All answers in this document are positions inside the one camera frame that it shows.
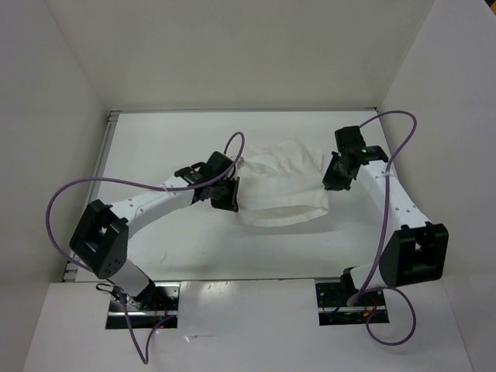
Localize white pleated skirt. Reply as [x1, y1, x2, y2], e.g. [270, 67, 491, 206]
[237, 138, 329, 228]

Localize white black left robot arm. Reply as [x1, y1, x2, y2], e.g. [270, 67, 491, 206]
[70, 170, 239, 310]

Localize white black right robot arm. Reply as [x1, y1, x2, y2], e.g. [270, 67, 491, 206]
[234, 141, 449, 305]

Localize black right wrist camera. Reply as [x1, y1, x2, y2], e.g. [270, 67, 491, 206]
[335, 126, 366, 154]

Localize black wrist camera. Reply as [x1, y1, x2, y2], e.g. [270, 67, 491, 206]
[335, 126, 366, 154]
[174, 151, 235, 189]

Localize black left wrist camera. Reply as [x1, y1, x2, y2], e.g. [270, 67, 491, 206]
[174, 151, 235, 189]

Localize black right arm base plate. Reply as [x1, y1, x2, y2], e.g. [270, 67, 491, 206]
[315, 278, 389, 326]

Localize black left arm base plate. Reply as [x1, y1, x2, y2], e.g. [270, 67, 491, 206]
[96, 283, 180, 330]

